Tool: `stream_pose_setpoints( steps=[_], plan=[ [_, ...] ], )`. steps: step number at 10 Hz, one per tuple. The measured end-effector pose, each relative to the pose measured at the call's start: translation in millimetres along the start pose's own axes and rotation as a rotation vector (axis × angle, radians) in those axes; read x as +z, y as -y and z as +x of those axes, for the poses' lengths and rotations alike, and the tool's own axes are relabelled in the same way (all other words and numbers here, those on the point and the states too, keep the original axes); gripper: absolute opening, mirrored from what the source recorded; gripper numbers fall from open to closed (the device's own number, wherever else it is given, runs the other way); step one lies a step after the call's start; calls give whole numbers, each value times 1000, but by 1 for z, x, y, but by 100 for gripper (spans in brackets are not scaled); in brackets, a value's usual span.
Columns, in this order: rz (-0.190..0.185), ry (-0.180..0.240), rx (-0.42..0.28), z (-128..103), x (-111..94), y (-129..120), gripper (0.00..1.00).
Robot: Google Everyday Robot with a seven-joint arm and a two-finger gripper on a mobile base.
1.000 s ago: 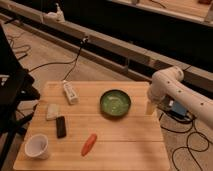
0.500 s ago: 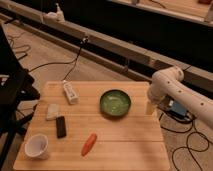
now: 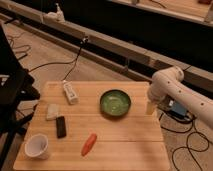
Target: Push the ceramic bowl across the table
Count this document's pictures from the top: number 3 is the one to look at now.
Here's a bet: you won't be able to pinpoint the green ceramic bowl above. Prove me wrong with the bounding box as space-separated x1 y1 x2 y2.
100 89 131 117

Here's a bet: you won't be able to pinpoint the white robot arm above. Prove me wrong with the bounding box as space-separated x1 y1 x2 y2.
147 66 213 129

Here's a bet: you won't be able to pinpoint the blue box on floor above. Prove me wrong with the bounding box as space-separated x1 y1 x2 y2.
169 100 187 118

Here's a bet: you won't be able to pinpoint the orange carrot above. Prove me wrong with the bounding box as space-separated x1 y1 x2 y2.
81 134 97 156

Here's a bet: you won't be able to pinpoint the black rectangular block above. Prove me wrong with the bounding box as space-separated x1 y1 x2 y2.
56 116 66 138

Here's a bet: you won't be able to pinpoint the white sponge block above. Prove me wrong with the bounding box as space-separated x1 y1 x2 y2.
46 104 59 121

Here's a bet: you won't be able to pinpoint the white paper cup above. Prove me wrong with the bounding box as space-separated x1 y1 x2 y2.
24 134 50 160

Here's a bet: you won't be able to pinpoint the black office chair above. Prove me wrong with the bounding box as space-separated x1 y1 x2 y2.
0 24 40 171

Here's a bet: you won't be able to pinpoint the grey metal rail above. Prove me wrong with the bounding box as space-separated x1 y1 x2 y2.
0 0 213 96

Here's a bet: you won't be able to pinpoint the black floor cables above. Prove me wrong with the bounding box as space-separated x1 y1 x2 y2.
157 110 213 171

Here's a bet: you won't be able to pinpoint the black power cable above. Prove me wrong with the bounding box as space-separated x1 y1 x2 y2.
28 35 90 82

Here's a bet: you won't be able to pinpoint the white object on rail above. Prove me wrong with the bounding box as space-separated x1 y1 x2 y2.
45 4 65 22

